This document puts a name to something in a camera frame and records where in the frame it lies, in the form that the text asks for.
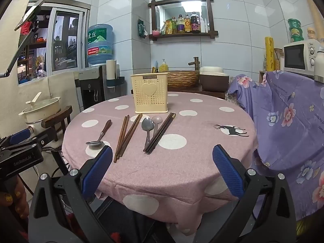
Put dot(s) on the yellow soap bottle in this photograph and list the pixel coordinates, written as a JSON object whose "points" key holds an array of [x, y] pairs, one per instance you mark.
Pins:
{"points": [[163, 67]]}

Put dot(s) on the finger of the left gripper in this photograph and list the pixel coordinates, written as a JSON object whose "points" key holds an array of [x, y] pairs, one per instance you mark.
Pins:
{"points": [[20, 136]]}

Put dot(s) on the wooden wall shelf frame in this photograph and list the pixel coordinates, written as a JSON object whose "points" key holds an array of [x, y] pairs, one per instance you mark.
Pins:
{"points": [[164, 15]]}

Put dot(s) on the purple floral cloth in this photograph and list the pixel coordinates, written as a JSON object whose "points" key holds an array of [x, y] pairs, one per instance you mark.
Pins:
{"points": [[287, 110]]}

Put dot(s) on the green stacked bowls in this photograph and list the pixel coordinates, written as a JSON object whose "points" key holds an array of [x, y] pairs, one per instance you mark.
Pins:
{"points": [[295, 30]]}

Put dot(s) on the brown wooden chopstick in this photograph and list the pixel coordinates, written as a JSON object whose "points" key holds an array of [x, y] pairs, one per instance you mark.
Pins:
{"points": [[121, 137], [131, 136]]}

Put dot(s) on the cream cooking pot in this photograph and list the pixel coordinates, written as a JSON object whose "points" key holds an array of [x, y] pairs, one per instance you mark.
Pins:
{"points": [[37, 110]]}

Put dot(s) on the window frame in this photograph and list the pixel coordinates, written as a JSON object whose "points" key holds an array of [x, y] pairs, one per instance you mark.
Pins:
{"points": [[58, 45]]}

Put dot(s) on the bronze faucet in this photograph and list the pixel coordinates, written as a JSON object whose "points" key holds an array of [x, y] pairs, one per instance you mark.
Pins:
{"points": [[196, 63]]}

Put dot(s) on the blue water jug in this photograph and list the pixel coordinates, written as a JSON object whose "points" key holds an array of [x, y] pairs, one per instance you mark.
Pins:
{"points": [[99, 44]]}

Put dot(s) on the cream plastic utensil holder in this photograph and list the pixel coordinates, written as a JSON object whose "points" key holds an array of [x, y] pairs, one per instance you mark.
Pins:
{"points": [[150, 93]]}

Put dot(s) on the water dispenser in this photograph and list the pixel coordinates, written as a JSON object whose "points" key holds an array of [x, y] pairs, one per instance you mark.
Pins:
{"points": [[95, 87]]}

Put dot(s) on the yellow label oil bottle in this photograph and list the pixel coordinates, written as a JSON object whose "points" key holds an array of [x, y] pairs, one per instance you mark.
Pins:
{"points": [[187, 24]]}

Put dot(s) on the yellow roll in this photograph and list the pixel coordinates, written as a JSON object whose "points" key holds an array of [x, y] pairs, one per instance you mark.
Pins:
{"points": [[270, 59]]}

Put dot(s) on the pink polka dot tablecloth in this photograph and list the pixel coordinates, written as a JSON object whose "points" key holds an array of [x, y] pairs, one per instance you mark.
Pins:
{"points": [[179, 182]]}

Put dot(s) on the green hanging packet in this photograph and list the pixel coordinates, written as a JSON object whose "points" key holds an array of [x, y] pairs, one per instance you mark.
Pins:
{"points": [[142, 33]]}

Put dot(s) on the purple label bottle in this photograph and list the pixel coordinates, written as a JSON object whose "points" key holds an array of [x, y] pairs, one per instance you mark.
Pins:
{"points": [[180, 24]]}

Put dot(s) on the white microwave oven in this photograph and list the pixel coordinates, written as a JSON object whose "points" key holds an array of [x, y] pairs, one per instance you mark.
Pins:
{"points": [[299, 57]]}

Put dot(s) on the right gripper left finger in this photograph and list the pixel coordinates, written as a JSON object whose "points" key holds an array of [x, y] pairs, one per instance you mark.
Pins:
{"points": [[93, 171]]}

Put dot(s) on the white kettle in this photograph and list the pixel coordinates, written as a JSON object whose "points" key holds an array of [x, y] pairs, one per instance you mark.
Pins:
{"points": [[319, 66]]}

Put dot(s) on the woven brown basin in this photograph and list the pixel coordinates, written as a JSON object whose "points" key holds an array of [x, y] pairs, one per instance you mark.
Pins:
{"points": [[182, 79]]}

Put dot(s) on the dark soy sauce bottle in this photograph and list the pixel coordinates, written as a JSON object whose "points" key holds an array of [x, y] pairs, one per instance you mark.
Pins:
{"points": [[195, 23]]}

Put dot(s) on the white brown rice cooker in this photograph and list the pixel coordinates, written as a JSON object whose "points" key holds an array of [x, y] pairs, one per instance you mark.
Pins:
{"points": [[213, 79]]}

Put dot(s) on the wooden sink counter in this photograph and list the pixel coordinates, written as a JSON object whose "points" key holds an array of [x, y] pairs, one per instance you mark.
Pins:
{"points": [[198, 90]]}

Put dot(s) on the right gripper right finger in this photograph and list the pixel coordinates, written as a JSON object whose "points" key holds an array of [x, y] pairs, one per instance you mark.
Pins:
{"points": [[232, 171]]}

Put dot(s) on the black chopstick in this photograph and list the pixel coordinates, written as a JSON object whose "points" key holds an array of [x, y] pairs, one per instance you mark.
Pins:
{"points": [[162, 134], [159, 134]]}

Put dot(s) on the wooden handled metal spoon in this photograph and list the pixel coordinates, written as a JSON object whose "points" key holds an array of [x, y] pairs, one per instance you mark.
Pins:
{"points": [[102, 134]]}

